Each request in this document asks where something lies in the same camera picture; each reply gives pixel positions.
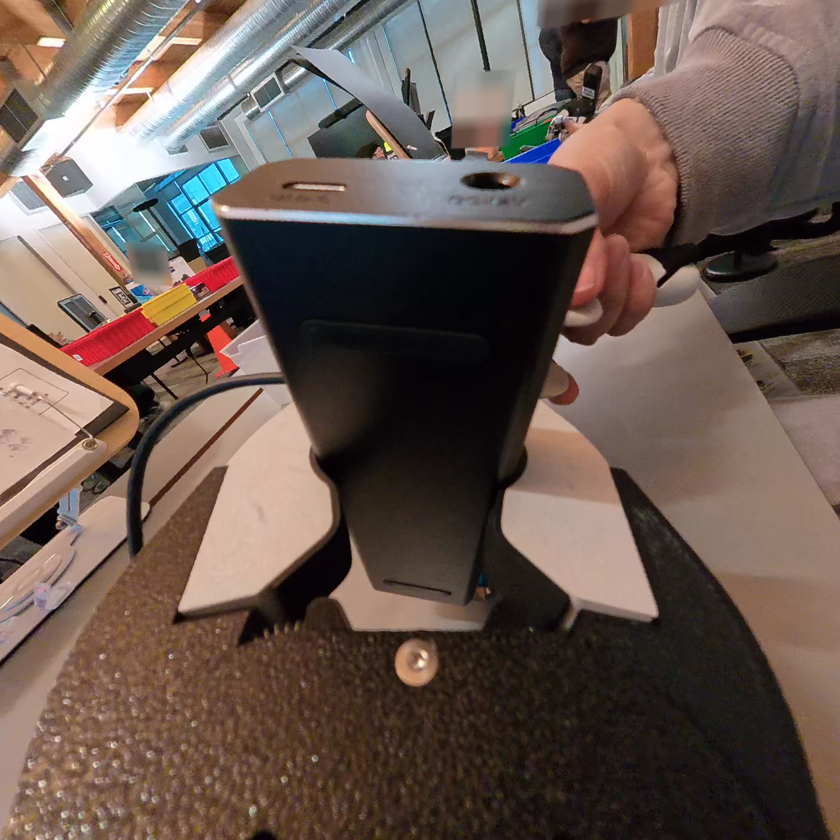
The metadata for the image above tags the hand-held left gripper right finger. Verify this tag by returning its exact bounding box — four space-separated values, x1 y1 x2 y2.
484 402 660 632

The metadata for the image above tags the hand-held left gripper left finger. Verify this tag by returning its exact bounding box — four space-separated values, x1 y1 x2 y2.
176 402 355 627

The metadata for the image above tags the thick black cable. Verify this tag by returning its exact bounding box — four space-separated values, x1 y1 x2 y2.
126 371 284 560

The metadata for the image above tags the black silver-edged USB hub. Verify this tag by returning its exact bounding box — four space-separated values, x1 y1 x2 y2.
211 157 598 606

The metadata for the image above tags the white desk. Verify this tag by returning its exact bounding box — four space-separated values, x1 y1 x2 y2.
0 289 840 840

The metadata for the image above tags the person's right hand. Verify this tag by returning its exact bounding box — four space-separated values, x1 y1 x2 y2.
545 98 680 406

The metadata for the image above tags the white stand base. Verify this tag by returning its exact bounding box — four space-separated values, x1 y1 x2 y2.
0 495 153 660

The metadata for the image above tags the orange traffic cone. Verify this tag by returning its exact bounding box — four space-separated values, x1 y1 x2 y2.
206 328 238 376

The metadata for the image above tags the green plastic bin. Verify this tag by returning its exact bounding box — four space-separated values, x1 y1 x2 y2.
502 123 562 158

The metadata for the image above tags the long wooden table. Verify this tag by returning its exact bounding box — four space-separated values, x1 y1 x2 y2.
92 276 253 378

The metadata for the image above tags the yellow plastic bin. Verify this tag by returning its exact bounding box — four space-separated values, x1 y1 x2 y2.
140 287 199 327

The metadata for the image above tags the red plastic bin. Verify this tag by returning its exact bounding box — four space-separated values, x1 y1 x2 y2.
61 308 157 363
184 257 240 296

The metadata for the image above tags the white paper sheet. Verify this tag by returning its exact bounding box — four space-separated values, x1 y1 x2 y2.
0 341 129 509

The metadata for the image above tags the wooden board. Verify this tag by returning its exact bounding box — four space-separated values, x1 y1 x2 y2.
0 311 140 549

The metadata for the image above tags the large window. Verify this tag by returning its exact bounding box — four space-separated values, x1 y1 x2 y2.
92 157 242 247

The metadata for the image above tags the grey curved panel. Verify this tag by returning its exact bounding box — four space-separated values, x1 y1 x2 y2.
289 46 448 161

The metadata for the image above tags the black monitor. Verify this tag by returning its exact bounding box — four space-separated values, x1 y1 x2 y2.
307 113 385 160

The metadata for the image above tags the silver ventilation duct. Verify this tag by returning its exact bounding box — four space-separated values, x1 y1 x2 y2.
0 0 178 122
125 0 421 151

